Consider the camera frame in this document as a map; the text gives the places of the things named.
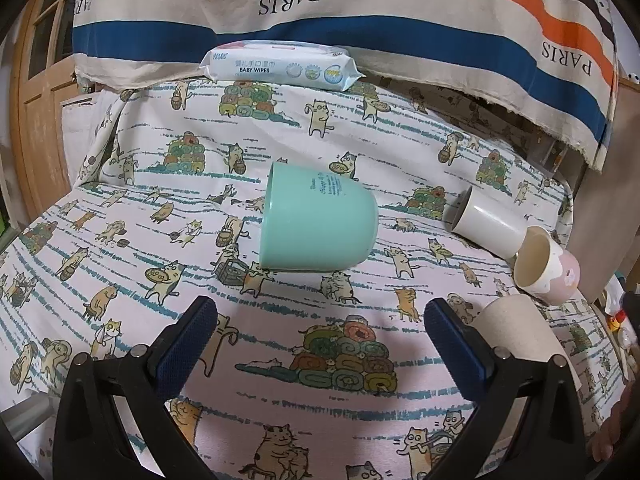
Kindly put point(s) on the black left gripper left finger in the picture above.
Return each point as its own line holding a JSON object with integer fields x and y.
{"x": 90, "y": 441}

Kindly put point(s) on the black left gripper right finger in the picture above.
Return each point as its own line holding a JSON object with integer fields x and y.
{"x": 549, "y": 441}

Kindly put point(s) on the brown paper cup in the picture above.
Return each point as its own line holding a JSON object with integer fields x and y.
{"x": 514, "y": 322}

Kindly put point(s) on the mint green cup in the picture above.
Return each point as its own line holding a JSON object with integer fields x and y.
{"x": 315, "y": 221}

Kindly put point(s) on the white cylindrical cup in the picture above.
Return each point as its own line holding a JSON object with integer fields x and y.
{"x": 486, "y": 222}

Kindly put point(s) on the person's hand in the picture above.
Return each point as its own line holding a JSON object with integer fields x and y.
{"x": 601, "y": 445}

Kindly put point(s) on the cat patterned bed sheet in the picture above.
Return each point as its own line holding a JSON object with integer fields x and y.
{"x": 325, "y": 375}

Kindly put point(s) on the pink and white mug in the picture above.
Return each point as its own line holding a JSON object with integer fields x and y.
{"x": 544, "y": 269}

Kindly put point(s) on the wooden door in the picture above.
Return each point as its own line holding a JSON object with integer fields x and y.
{"x": 42, "y": 79}

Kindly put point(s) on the baby wipes pack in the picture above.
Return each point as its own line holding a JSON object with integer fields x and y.
{"x": 282, "y": 62}

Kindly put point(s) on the striped Paris fabric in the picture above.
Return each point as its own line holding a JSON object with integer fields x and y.
{"x": 552, "y": 62}

